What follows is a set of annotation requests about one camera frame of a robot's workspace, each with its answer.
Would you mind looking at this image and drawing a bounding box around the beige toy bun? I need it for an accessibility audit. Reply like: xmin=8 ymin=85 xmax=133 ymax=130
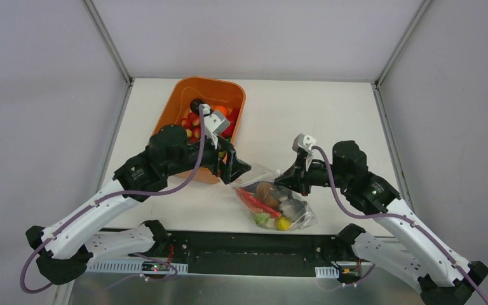
xmin=255 ymin=182 xmax=281 ymax=210

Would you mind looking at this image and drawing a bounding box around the clear zip top bag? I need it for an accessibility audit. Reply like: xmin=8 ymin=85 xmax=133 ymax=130
xmin=231 ymin=164 xmax=318 ymax=231

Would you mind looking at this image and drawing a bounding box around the toy watermelon slice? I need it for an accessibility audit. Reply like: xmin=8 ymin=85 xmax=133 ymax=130
xmin=235 ymin=188 xmax=281 ymax=219

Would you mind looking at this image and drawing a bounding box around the yellow toy corn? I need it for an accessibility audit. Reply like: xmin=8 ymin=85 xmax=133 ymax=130
xmin=274 ymin=217 xmax=292 ymax=231

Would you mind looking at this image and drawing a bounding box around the white toy cauliflower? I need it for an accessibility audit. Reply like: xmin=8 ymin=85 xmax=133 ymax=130
xmin=252 ymin=212 xmax=270 ymax=227

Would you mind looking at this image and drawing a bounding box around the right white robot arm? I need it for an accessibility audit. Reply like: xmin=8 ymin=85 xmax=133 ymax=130
xmin=275 ymin=134 xmax=488 ymax=304

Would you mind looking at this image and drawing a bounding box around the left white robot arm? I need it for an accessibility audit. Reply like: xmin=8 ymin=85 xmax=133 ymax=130
xmin=25 ymin=125 xmax=251 ymax=285

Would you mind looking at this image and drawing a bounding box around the red toy chili pepper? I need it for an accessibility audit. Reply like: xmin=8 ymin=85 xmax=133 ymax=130
xmin=221 ymin=108 xmax=240 ymax=139

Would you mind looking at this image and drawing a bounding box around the orange toy tangerine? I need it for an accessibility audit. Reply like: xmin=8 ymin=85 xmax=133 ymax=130
xmin=213 ymin=105 xmax=229 ymax=117

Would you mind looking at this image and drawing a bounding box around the dark toy plum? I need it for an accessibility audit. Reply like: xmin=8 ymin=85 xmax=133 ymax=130
xmin=189 ymin=98 xmax=205 ymax=114

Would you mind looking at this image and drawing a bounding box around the orange plastic bin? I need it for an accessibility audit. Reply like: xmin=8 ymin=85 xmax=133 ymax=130
xmin=146 ymin=77 xmax=245 ymax=184

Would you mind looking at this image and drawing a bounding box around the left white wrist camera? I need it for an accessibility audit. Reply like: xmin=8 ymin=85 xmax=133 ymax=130
xmin=203 ymin=111 xmax=230 ymax=149

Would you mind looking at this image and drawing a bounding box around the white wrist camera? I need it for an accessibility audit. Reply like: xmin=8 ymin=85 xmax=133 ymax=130
xmin=292 ymin=133 xmax=316 ymax=154
xmin=203 ymin=111 xmax=230 ymax=149

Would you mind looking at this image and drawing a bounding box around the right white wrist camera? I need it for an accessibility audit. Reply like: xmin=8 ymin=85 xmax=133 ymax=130
xmin=292 ymin=133 xmax=316 ymax=154

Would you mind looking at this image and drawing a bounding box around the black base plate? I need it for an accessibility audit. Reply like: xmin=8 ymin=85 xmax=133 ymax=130
xmin=100 ymin=229 xmax=376 ymax=279

